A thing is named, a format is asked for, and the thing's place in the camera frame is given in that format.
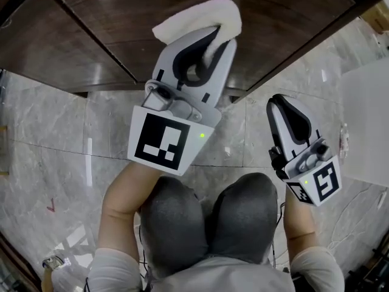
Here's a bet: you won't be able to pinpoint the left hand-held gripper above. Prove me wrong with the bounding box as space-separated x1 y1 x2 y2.
126 26 238 176

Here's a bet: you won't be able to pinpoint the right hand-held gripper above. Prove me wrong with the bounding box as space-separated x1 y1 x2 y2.
266 94 343 207

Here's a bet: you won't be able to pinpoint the white fluffy cloth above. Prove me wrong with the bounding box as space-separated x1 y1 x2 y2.
151 0 243 68

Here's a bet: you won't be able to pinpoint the dark wooden cabinet door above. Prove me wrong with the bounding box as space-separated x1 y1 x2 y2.
0 0 138 92
47 0 358 92

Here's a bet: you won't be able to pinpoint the person's left forearm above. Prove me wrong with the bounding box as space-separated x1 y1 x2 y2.
98 159 171 254

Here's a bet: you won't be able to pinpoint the person's right forearm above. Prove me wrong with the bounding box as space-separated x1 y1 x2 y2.
284 190 320 256

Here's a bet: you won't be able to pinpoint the clear plastic bottle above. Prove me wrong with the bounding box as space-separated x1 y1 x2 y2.
339 122 351 165

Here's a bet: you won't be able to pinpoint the white panel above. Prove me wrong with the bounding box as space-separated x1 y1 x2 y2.
338 56 389 189

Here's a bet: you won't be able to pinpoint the cardboard box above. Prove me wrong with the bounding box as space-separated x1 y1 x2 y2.
360 0 389 35

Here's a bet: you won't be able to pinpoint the person's grey trousers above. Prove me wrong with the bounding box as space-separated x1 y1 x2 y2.
139 172 279 278

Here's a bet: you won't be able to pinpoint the person's white shirt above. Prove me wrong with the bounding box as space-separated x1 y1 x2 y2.
86 246 346 292

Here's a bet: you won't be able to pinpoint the dark wooden furniture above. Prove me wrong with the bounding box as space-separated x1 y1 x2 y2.
0 232 49 292

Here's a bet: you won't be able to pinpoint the black cable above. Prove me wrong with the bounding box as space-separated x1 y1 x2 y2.
271 201 287 274

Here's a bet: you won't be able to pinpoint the white cable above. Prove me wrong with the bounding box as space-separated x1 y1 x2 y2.
326 183 382 254

